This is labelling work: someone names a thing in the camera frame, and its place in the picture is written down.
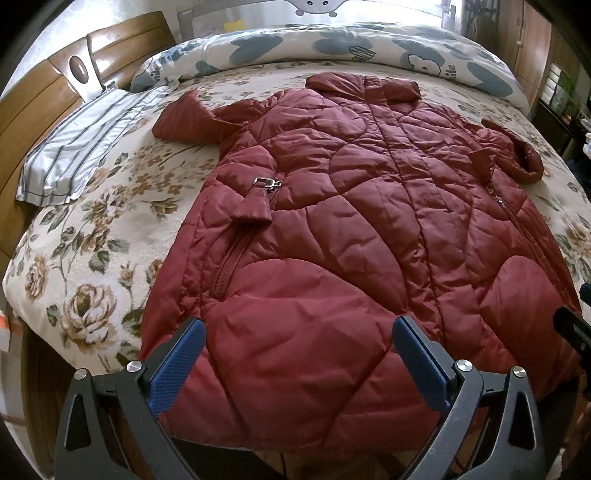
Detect striped grey white pillow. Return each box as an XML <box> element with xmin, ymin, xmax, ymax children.
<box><xmin>15</xmin><ymin>81</ymin><xmax>179</xmax><ymax>207</ymax></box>

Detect floral bed blanket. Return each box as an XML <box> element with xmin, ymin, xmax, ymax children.
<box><xmin>3</xmin><ymin>62</ymin><xmax>590</xmax><ymax>374</ymax></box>

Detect cluttered dark side table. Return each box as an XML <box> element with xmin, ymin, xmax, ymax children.
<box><xmin>533</xmin><ymin>63</ymin><xmax>590</xmax><ymax>183</ymax></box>

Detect grey bed guard rail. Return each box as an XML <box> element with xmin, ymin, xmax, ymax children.
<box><xmin>177</xmin><ymin>0</ymin><xmax>462</xmax><ymax>40</ymax></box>

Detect blue white patterned duvet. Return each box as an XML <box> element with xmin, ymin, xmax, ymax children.
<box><xmin>130</xmin><ymin>23</ymin><xmax>530</xmax><ymax>115</ymax></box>

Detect wooden headboard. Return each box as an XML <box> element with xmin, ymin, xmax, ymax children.
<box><xmin>0</xmin><ymin>11</ymin><xmax>174</xmax><ymax>269</ymax></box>

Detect wooden wardrobe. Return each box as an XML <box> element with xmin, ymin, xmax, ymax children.
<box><xmin>498</xmin><ymin>0</ymin><xmax>552</xmax><ymax>107</ymax></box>

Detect red quilted puffer coat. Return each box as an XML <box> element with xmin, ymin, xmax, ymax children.
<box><xmin>141</xmin><ymin>72</ymin><xmax>579</xmax><ymax>456</ymax></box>

